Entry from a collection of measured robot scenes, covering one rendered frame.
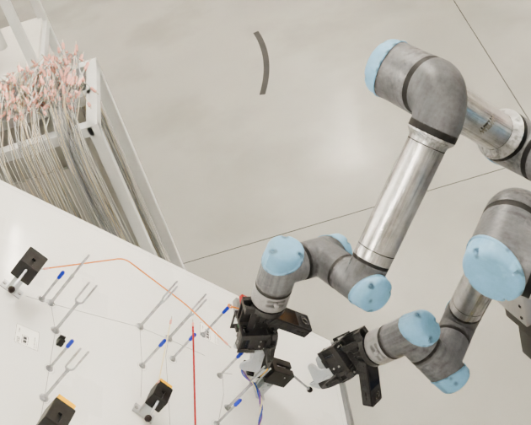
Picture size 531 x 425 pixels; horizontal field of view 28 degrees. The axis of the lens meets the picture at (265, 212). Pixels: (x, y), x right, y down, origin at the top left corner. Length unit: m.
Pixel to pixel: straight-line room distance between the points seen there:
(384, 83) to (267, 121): 3.11
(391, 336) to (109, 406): 0.58
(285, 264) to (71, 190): 0.94
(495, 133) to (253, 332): 0.65
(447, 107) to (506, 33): 3.41
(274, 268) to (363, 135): 2.86
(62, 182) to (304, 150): 2.23
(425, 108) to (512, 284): 0.36
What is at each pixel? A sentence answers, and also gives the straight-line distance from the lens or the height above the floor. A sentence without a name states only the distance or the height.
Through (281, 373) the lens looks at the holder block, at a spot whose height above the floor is 1.13.
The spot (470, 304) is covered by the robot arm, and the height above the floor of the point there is 1.22.
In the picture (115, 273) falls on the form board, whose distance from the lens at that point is 2.32.
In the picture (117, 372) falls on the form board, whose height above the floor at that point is 1.36.
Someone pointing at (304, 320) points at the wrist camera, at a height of 1.26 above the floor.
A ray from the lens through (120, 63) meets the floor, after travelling 6.06.
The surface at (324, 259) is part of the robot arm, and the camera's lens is 2.06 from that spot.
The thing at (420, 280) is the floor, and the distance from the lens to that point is 4.05.
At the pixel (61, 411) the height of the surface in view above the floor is 1.54.
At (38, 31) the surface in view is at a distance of 5.18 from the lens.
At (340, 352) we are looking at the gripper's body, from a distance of 2.26.
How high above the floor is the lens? 2.77
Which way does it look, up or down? 37 degrees down
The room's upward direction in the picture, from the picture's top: 19 degrees counter-clockwise
